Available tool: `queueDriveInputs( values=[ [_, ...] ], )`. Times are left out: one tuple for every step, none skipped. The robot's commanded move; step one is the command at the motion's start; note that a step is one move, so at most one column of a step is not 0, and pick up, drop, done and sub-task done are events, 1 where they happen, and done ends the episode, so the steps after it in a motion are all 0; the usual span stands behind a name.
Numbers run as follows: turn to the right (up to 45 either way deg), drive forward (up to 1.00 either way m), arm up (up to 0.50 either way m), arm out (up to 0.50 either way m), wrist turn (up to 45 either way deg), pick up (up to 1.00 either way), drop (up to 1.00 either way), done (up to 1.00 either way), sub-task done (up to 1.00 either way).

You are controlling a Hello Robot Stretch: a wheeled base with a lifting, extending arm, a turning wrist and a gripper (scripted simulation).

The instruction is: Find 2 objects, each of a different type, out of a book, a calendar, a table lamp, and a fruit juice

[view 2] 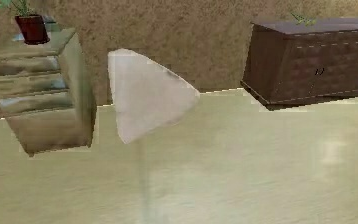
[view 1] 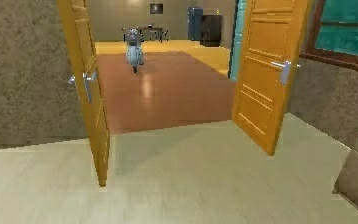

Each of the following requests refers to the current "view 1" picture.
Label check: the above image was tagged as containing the pale blue scooter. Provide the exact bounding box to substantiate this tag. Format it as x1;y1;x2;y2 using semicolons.
124;28;145;74

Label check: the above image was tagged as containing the dark table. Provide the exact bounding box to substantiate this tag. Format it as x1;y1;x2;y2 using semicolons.
121;23;170;44

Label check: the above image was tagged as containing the dark brown cabinet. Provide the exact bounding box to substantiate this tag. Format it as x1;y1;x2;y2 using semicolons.
200;14;224;48

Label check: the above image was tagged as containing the blue fridge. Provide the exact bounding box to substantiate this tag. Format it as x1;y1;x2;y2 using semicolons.
187;6;204;42

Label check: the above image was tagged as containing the teal room door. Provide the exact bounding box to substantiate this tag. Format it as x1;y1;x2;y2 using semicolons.
228;0;248;82

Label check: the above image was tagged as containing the orange room door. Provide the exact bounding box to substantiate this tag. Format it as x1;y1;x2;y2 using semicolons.
231;0;311;157
56;0;111;188

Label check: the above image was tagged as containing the brown framed window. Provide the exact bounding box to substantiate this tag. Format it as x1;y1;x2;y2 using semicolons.
299;0;358;75

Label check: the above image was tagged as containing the silver door handle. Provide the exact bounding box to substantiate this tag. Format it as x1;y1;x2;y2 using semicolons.
67;70;98;104
270;60;302;86

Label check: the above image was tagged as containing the dark framed wall picture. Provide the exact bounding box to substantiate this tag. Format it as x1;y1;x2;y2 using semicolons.
149;3;164;15

